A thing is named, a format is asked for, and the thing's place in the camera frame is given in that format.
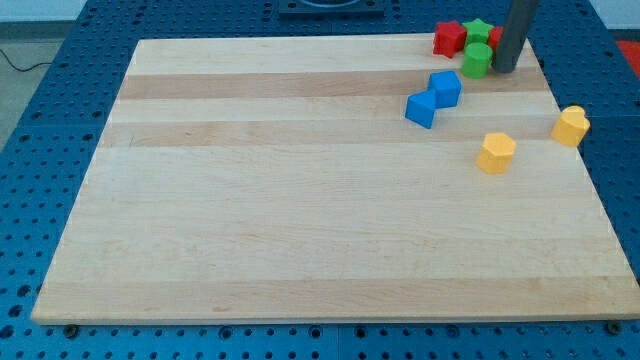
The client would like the blue cube block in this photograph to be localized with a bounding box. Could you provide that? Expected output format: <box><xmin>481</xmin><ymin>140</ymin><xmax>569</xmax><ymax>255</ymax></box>
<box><xmin>428</xmin><ymin>70</ymin><xmax>462</xmax><ymax>109</ymax></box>

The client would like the blue triangular block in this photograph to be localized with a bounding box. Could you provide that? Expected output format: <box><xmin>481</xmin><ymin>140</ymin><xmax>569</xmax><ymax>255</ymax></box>
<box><xmin>405</xmin><ymin>90</ymin><xmax>436</xmax><ymax>129</ymax></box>

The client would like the yellow hexagon block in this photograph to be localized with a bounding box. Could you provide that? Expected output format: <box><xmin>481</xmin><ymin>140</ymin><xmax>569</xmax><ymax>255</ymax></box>
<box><xmin>476</xmin><ymin>132</ymin><xmax>517</xmax><ymax>174</ymax></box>

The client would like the red star block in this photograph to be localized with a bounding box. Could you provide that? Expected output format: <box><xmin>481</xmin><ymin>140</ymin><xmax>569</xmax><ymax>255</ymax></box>
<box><xmin>433</xmin><ymin>21</ymin><xmax>467</xmax><ymax>58</ymax></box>

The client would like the green cylinder block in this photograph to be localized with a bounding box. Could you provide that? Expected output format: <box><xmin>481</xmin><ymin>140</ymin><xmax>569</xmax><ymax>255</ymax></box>
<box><xmin>461</xmin><ymin>42</ymin><xmax>493</xmax><ymax>79</ymax></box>

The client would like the green star block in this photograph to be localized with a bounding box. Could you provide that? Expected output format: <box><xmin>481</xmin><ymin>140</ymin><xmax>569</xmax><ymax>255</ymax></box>
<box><xmin>462</xmin><ymin>18</ymin><xmax>494</xmax><ymax>46</ymax></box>

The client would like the red block behind rod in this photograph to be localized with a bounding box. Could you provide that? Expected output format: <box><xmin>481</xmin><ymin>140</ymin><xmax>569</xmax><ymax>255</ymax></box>
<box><xmin>487</xmin><ymin>26</ymin><xmax>503</xmax><ymax>53</ymax></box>

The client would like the yellow heart block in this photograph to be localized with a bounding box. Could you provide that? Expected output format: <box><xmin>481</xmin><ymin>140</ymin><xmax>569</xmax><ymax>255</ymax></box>
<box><xmin>551</xmin><ymin>105</ymin><xmax>591</xmax><ymax>147</ymax></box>

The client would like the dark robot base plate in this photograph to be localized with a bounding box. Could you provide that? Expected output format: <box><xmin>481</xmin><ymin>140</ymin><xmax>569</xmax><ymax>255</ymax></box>
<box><xmin>278</xmin><ymin>0</ymin><xmax>385</xmax><ymax>18</ymax></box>

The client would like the black cable on floor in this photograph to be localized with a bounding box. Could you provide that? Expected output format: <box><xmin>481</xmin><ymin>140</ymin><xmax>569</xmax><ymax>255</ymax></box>
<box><xmin>0</xmin><ymin>48</ymin><xmax>54</xmax><ymax>73</ymax></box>

